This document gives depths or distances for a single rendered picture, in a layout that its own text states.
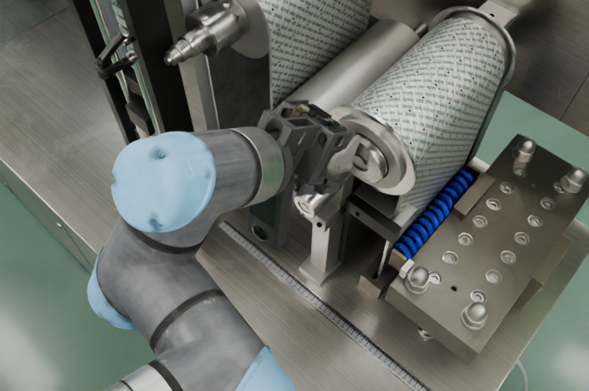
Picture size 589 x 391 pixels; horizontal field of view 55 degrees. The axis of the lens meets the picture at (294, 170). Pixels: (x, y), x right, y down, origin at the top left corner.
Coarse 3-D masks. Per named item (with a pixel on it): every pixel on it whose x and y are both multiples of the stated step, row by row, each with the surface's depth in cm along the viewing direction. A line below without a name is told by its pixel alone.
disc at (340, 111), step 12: (336, 108) 74; (348, 108) 72; (360, 108) 71; (336, 120) 76; (372, 120) 70; (384, 120) 69; (384, 132) 70; (396, 132) 69; (396, 144) 70; (408, 156) 70; (408, 168) 71; (360, 180) 82; (408, 180) 73; (384, 192) 79; (396, 192) 77
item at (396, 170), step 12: (480, 24) 81; (504, 60) 83; (348, 120) 73; (360, 120) 72; (360, 132) 72; (372, 132) 71; (384, 144) 70; (396, 156) 71; (396, 168) 72; (384, 180) 76; (396, 180) 74
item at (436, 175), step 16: (480, 112) 86; (464, 144) 91; (448, 160) 88; (464, 160) 100; (432, 176) 86; (448, 176) 96; (416, 192) 83; (432, 192) 93; (400, 208) 80; (416, 208) 90
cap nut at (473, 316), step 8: (472, 304) 83; (480, 304) 82; (464, 312) 84; (472, 312) 82; (480, 312) 82; (464, 320) 85; (472, 320) 83; (480, 320) 82; (472, 328) 84; (480, 328) 84
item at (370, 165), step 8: (344, 136) 74; (352, 136) 73; (360, 136) 73; (360, 144) 72; (368, 144) 72; (360, 152) 73; (368, 152) 72; (376, 152) 72; (360, 160) 74; (368, 160) 73; (376, 160) 72; (384, 160) 72; (352, 168) 77; (360, 168) 76; (368, 168) 74; (376, 168) 73; (384, 168) 73; (360, 176) 77; (368, 176) 75; (376, 176) 74
